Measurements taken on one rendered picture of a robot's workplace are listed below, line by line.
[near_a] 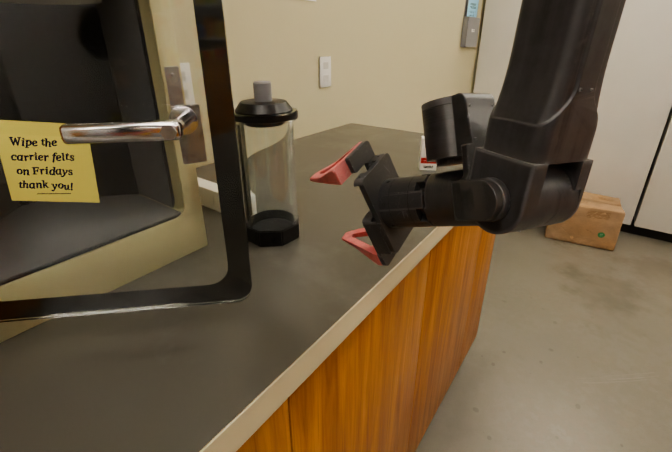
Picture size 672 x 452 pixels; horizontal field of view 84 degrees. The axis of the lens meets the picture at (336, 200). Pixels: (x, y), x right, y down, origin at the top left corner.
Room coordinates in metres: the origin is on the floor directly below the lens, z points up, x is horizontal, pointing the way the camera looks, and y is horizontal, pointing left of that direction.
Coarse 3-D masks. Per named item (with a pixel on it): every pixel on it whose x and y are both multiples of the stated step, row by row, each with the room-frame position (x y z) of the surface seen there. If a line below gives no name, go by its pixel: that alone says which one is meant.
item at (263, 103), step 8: (256, 88) 0.60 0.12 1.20; (264, 88) 0.59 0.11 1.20; (256, 96) 0.60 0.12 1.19; (264, 96) 0.59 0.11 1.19; (240, 104) 0.59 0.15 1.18; (248, 104) 0.57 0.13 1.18; (256, 104) 0.57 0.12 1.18; (264, 104) 0.57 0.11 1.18; (272, 104) 0.58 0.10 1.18; (280, 104) 0.58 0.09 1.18; (288, 104) 0.61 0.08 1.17; (240, 112) 0.57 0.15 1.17; (248, 112) 0.57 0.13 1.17; (256, 112) 0.56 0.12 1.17; (264, 112) 0.56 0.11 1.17; (272, 112) 0.57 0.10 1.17; (280, 112) 0.57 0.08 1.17
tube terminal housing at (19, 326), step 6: (48, 318) 0.38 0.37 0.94; (0, 324) 0.34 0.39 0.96; (6, 324) 0.34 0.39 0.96; (12, 324) 0.35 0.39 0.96; (18, 324) 0.35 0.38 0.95; (24, 324) 0.36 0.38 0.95; (30, 324) 0.36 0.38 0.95; (36, 324) 0.36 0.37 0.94; (0, 330) 0.34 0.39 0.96; (6, 330) 0.34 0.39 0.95; (12, 330) 0.35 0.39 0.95; (18, 330) 0.35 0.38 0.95; (24, 330) 0.35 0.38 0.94; (0, 336) 0.34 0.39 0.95; (6, 336) 0.34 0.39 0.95; (12, 336) 0.35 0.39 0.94; (0, 342) 0.34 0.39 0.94
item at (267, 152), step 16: (288, 112) 0.58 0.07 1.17; (240, 128) 0.58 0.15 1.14; (256, 128) 0.56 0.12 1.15; (272, 128) 0.57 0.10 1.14; (288, 128) 0.59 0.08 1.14; (240, 144) 0.58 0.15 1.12; (256, 144) 0.56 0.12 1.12; (272, 144) 0.56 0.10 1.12; (288, 144) 0.58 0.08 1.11; (256, 160) 0.56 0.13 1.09; (272, 160) 0.56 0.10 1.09; (288, 160) 0.58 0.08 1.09; (256, 176) 0.56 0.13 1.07; (272, 176) 0.56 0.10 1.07; (288, 176) 0.58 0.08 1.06; (256, 192) 0.56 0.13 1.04; (272, 192) 0.56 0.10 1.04; (288, 192) 0.58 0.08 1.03; (256, 208) 0.56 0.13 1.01; (272, 208) 0.56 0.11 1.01; (288, 208) 0.58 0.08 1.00; (256, 224) 0.57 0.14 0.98; (272, 224) 0.56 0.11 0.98; (288, 224) 0.58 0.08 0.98
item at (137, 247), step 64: (0, 0) 0.33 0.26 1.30; (64, 0) 0.33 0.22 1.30; (128, 0) 0.34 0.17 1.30; (192, 0) 0.35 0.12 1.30; (0, 64) 0.32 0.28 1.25; (64, 64) 0.33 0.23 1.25; (128, 64) 0.34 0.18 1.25; (192, 64) 0.35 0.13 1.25; (0, 192) 0.32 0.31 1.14; (128, 192) 0.33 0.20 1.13; (192, 192) 0.34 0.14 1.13; (0, 256) 0.32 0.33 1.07; (64, 256) 0.32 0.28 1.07; (128, 256) 0.33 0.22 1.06; (192, 256) 0.34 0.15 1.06; (0, 320) 0.31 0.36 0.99
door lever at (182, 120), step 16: (176, 112) 0.34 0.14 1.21; (192, 112) 0.34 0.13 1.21; (64, 128) 0.28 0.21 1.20; (80, 128) 0.29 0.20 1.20; (96, 128) 0.29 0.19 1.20; (112, 128) 0.29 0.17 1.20; (128, 128) 0.29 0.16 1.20; (144, 128) 0.29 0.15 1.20; (160, 128) 0.29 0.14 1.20; (176, 128) 0.30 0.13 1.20; (192, 128) 0.34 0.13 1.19
